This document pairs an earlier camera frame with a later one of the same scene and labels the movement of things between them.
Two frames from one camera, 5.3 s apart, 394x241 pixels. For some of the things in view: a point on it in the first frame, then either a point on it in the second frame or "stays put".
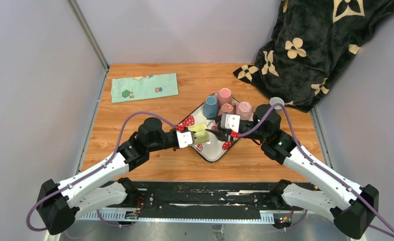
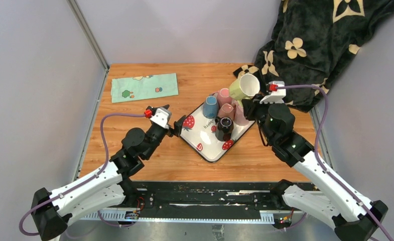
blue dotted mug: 210,107 stays put
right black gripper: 221,135 → 251,105
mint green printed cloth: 144,87 stays put
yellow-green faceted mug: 202,134 → 246,86
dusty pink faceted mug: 227,108 stays put
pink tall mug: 225,96 stays put
